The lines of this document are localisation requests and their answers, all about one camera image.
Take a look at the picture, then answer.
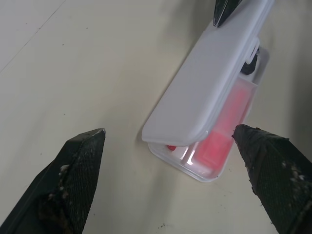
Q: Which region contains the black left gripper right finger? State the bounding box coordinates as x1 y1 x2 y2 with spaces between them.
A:
231 124 312 234

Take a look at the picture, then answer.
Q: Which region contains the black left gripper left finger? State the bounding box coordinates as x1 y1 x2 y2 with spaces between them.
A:
0 128 107 234

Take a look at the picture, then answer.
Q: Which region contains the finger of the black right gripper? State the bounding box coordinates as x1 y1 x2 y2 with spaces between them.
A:
212 0 245 28

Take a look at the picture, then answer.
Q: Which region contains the white plastic pencil case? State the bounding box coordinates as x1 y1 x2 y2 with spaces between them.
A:
141 0 275 183

